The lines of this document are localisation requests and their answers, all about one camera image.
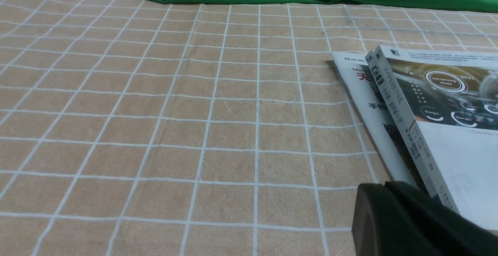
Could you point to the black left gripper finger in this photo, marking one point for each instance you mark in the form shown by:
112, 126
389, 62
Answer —
397, 219

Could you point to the bottom white magazine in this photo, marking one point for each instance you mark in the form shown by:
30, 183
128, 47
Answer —
361, 85

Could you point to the self-driving book top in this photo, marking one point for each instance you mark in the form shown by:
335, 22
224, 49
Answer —
454, 98

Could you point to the middle white book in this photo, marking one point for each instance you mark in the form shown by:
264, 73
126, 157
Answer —
403, 127

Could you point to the beige checkered tablecloth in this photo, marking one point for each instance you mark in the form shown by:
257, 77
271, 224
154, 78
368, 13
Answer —
131, 128

